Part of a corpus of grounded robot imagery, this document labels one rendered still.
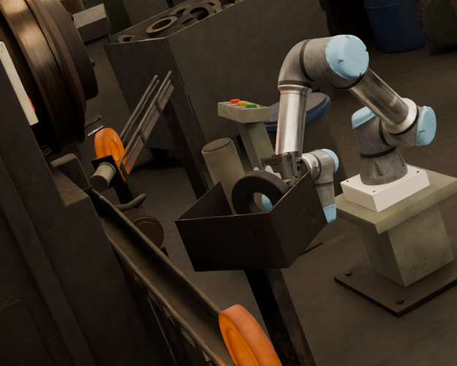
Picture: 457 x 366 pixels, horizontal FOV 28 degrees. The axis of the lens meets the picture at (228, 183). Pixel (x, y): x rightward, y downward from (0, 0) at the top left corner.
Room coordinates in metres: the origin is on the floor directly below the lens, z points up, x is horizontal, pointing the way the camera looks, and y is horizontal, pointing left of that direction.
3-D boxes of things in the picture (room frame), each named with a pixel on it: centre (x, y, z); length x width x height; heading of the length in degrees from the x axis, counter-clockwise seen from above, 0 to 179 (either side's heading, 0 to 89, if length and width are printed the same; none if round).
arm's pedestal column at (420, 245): (2.70, -0.47, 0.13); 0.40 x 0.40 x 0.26; 17
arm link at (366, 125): (2.70, -0.49, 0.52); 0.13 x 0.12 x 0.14; 43
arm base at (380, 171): (2.70, -0.48, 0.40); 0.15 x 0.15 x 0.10
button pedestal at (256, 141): (3.24, -0.15, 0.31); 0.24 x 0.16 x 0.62; 16
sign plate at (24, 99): (2.02, 0.37, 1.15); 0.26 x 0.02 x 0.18; 16
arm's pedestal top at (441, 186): (2.70, -0.47, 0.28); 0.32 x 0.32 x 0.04; 17
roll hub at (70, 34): (2.40, 0.27, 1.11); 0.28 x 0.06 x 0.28; 16
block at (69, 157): (2.60, 0.44, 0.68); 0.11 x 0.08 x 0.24; 106
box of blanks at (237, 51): (5.09, -0.18, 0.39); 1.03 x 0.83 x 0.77; 121
